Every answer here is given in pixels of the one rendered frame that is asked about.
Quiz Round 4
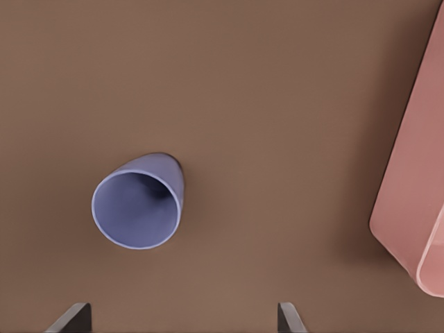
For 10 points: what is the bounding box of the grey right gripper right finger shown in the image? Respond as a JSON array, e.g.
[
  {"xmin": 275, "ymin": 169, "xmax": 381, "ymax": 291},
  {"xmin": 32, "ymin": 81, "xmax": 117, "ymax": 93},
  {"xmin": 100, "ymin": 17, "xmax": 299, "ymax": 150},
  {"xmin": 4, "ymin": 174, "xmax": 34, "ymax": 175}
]
[{"xmin": 277, "ymin": 301, "xmax": 307, "ymax": 333}]

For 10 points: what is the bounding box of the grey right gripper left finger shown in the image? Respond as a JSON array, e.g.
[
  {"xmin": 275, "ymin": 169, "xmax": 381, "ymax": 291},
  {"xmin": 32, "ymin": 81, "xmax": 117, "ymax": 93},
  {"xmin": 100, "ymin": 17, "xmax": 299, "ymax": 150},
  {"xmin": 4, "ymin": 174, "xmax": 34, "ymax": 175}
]
[{"xmin": 44, "ymin": 302, "xmax": 92, "ymax": 333}]

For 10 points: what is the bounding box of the blue cup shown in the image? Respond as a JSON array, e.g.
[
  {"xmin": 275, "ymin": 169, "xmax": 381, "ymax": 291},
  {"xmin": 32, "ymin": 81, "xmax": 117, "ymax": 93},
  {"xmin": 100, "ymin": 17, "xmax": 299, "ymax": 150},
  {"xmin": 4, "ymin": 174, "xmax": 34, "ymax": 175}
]
[{"xmin": 91, "ymin": 151, "xmax": 185, "ymax": 250}]

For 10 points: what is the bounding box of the pink box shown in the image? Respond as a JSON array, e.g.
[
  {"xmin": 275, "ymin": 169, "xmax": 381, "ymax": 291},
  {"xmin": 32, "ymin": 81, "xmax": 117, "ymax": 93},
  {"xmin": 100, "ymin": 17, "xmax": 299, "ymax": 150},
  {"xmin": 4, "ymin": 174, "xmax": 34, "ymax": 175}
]
[{"xmin": 369, "ymin": 0, "xmax": 444, "ymax": 298}]

